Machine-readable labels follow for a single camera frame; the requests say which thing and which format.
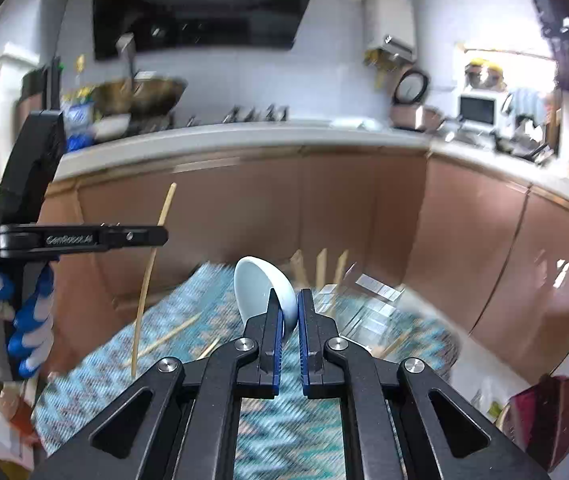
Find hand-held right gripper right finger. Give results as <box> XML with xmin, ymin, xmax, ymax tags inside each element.
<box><xmin>297</xmin><ymin>288</ymin><xmax>551</xmax><ymax>480</ymax></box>

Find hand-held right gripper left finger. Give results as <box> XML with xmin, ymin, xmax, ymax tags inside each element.
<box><xmin>32</xmin><ymin>289</ymin><xmax>285</xmax><ymax>480</ymax></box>

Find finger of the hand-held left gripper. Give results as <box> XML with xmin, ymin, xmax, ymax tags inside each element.
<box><xmin>99</xmin><ymin>225</ymin><xmax>170</xmax><ymax>252</ymax></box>

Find white ceramic spoon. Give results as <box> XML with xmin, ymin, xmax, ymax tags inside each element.
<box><xmin>233</xmin><ymin>256</ymin><xmax>298</xmax><ymax>336</ymax></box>

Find wire utensil holder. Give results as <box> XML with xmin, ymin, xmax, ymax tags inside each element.
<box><xmin>289</xmin><ymin>269</ymin><xmax>408</xmax><ymax>348</ymax></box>

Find zigzag patterned table cloth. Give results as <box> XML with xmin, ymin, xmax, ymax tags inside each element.
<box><xmin>32</xmin><ymin>262</ymin><xmax>461</xmax><ymax>480</ymax></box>

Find small white bowl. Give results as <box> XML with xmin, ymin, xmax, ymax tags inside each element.
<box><xmin>91</xmin><ymin>113</ymin><xmax>133</xmax><ymax>142</ymax></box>

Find blue and white packet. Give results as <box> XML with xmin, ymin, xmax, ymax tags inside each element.
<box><xmin>61</xmin><ymin>100</ymin><xmax>96</xmax><ymax>152</ymax></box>

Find black gas stove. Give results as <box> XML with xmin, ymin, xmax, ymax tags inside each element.
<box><xmin>129</xmin><ymin>104</ymin><xmax>291</xmax><ymax>132</ymax></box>

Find copper and black appliance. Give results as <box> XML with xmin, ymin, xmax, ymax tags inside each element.
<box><xmin>13</xmin><ymin>56</ymin><xmax>64</xmax><ymax>122</ymax></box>

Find plastic bag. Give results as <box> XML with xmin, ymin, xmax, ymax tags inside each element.
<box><xmin>0</xmin><ymin>382</ymin><xmax>42</xmax><ymax>458</ymax></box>

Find black range hood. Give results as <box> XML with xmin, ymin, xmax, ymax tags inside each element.
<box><xmin>92</xmin><ymin>0</ymin><xmax>329</xmax><ymax>64</ymax></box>

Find copper rice cooker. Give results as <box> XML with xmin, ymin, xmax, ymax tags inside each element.
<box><xmin>389</xmin><ymin>68</ymin><xmax>444</xmax><ymax>132</ymax></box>

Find white microwave oven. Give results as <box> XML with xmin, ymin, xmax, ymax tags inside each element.
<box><xmin>457</xmin><ymin>92</ymin><xmax>499</xmax><ymax>129</ymax></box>

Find white water heater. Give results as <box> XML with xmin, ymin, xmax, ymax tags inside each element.
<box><xmin>363</xmin><ymin>0</ymin><xmax>416</xmax><ymax>69</ymax></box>

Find stacked steel bowls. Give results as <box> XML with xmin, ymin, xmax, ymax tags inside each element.
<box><xmin>464</xmin><ymin>58</ymin><xmax>506</xmax><ymax>92</ymax></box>

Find blue towel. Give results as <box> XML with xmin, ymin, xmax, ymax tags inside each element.
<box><xmin>507</xmin><ymin>87</ymin><xmax>549</xmax><ymax>137</ymax></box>

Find steel wok with handle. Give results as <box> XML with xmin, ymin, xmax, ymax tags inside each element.
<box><xmin>91</xmin><ymin>32</ymin><xmax>188</xmax><ymax>117</ymax></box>

